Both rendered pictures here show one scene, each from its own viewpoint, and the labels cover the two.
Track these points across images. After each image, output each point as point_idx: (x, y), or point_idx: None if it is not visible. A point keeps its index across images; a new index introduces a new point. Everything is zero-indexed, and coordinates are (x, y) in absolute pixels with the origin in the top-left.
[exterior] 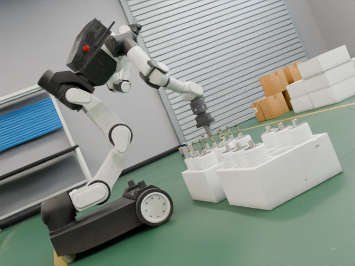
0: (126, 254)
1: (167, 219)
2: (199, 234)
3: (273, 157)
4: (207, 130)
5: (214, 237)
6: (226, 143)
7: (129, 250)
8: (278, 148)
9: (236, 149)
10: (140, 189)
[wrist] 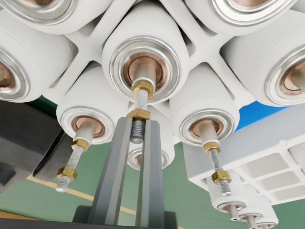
0: (92, 173)
1: None
2: (166, 175)
3: (272, 201)
4: (139, 181)
5: (184, 183)
6: (219, 120)
7: (88, 169)
8: (298, 177)
9: (244, 216)
10: (14, 176)
